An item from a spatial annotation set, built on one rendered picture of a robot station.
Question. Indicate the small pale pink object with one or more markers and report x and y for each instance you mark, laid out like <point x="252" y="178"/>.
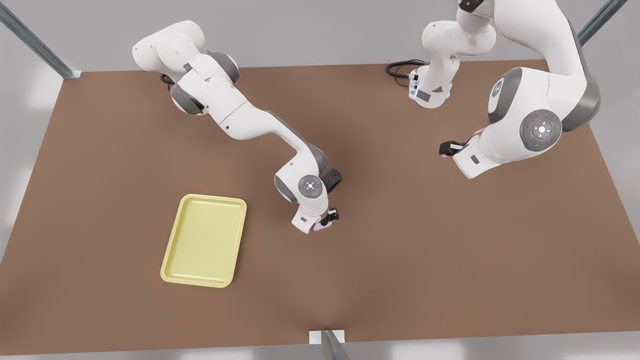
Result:
<point x="322" y="228"/>

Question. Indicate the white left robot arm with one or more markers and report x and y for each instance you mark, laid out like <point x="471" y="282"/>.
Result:
<point x="545" y="65"/>

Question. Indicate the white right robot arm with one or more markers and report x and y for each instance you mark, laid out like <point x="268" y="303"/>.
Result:
<point x="240" y="117"/>

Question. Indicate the yellow rectangular tray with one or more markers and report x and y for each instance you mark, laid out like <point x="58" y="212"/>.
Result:
<point x="204" y="241"/>

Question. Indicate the silver frame post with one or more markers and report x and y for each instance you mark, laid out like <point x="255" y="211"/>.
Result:
<point x="35" y="42"/>
<point x="600" y="20"/>
<point x="330" y="345"/>

